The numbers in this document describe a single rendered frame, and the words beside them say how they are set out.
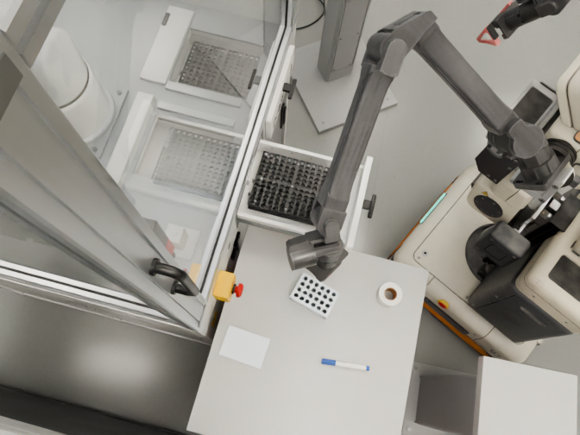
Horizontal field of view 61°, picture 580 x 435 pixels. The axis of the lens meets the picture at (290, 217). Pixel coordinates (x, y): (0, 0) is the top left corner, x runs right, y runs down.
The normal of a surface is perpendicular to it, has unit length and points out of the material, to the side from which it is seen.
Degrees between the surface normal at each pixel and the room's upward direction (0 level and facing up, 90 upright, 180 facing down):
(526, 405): 0
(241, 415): 0
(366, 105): 41
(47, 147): 90
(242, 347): 0
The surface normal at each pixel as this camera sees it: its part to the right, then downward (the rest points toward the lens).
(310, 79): -0.04, -0.28
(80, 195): 0.97, 0.25
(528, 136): 0.22, 0.37
